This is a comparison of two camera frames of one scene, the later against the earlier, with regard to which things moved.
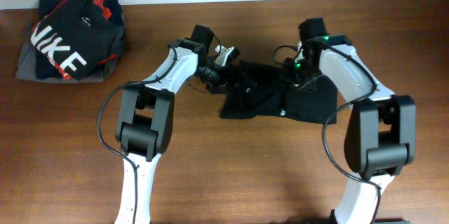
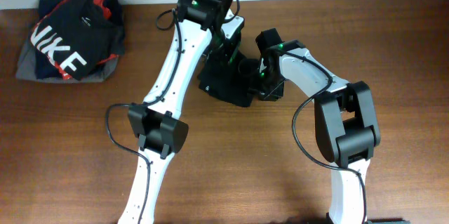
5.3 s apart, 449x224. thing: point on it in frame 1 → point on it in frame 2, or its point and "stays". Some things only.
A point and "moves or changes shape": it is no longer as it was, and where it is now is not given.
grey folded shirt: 27,67 stays
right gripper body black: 297,74 → 269,84
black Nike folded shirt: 77,34 stays
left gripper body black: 218,75 → 222,48
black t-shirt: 255,90 moves or changes shape
